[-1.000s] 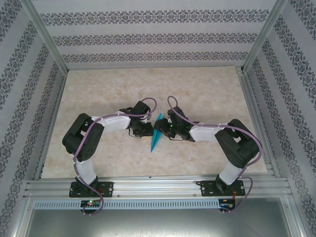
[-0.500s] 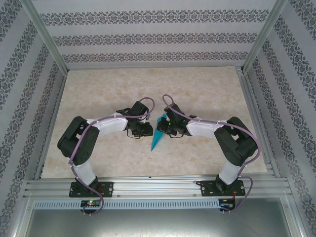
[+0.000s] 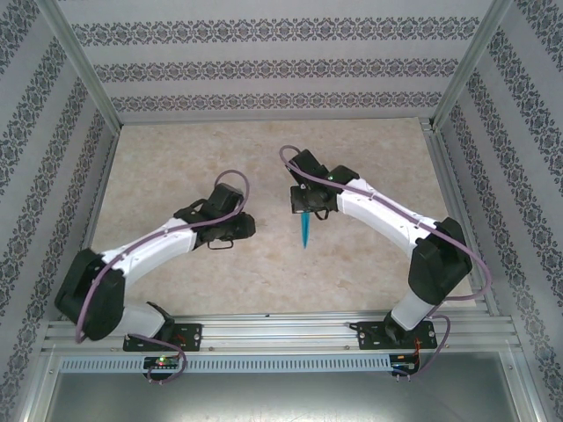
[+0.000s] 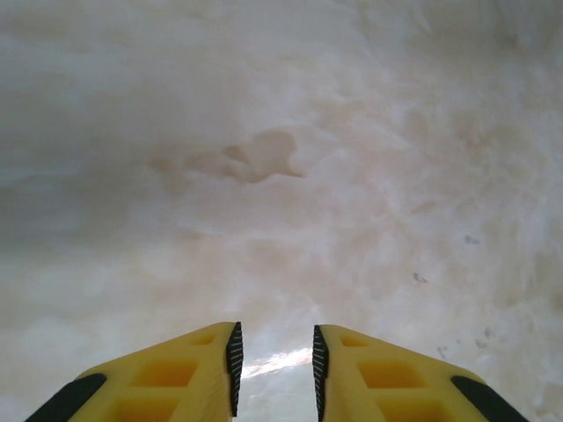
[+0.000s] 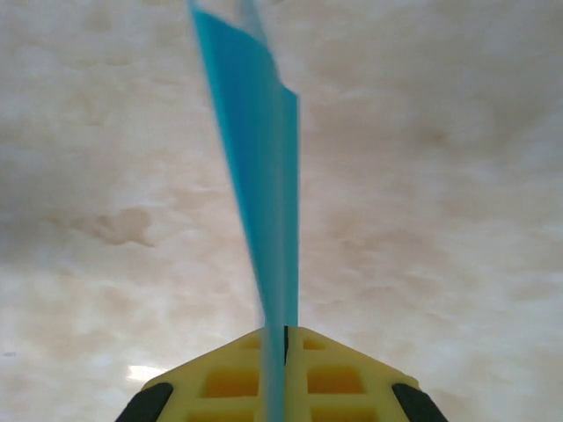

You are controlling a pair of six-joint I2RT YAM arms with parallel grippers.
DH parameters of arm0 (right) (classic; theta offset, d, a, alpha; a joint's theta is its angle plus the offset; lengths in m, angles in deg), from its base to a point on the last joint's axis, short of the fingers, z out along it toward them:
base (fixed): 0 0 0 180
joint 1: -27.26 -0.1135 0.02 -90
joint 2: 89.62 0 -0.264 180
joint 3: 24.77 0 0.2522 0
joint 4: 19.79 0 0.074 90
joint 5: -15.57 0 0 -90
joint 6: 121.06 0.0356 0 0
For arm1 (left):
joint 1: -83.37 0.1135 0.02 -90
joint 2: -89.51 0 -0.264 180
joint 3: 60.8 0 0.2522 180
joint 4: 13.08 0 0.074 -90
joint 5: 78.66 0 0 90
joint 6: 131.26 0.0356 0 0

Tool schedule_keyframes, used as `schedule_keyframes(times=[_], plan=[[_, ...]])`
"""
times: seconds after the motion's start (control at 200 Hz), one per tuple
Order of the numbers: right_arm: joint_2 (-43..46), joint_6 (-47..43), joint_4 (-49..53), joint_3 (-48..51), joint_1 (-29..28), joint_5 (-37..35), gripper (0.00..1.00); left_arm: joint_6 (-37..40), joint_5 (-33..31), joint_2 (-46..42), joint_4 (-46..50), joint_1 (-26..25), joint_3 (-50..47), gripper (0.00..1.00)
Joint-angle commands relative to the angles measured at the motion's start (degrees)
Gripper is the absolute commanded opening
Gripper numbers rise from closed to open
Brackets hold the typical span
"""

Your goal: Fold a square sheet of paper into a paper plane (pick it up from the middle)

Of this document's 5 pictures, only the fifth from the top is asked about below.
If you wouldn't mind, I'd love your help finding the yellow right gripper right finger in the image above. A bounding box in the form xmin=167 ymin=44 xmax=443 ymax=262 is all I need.
xmin=284 ymin=324 xmax=449 ymax=422

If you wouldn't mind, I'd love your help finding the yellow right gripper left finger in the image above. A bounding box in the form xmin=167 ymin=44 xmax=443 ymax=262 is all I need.
xmin=116 ymin=327 xmax=266 ymax=422

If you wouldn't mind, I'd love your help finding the blue paper sheet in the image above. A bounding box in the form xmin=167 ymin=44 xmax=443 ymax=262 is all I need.
xmin=186 ymin=0 xmax=303 ymax=422

